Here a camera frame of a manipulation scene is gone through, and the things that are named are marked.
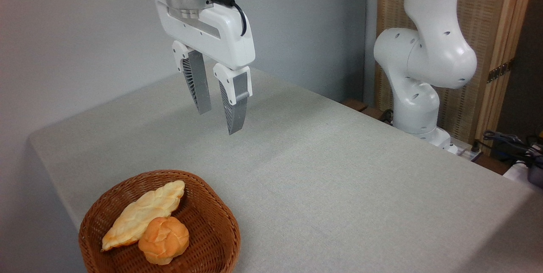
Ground white power strip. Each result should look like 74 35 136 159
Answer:
449 143 483 162

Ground round golden bread roll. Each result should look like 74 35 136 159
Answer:
138 217 190 265

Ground wooden rattan folding screen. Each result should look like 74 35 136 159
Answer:
375 0 537 147

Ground grey tablecloth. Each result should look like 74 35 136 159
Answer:
29 64 543 273

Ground brown wicker basket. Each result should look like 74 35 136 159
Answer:
78 170 241 273

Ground brown wooden screen foot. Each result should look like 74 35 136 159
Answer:
341 98 386 121

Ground long pale braided bread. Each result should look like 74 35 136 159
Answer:
101 180 186 251

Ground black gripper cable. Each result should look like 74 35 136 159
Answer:
208 0 248 37

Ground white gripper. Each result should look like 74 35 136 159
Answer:
149 0 256 135

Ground black cable bundle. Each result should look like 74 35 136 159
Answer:
472 131 543 160

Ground metal screen hinge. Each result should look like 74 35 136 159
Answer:
487 61 512 84

